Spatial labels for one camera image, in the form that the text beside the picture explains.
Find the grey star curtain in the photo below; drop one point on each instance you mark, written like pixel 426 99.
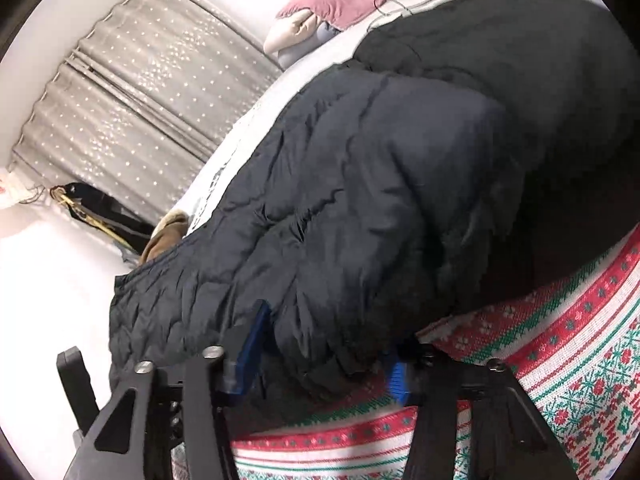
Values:
pixel 140 104

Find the pink pillow far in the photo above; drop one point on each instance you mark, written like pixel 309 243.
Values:
pixel 341 14

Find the patterned knit blanket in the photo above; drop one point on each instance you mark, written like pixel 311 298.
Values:
pixel 573 345

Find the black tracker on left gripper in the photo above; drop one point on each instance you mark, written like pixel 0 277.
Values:
pixel 77 386

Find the beige pillow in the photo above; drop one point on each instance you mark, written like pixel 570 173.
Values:
pixel 291 30

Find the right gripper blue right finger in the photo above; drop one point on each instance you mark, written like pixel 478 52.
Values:
pixel 397 381

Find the black quilted puffer jacket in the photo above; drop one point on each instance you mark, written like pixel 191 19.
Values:
pixel 464 155

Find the lavender grey pillow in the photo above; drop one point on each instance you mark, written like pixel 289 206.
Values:
pixel 290 55

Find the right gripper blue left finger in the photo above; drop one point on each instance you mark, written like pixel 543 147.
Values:
pixel 243 350

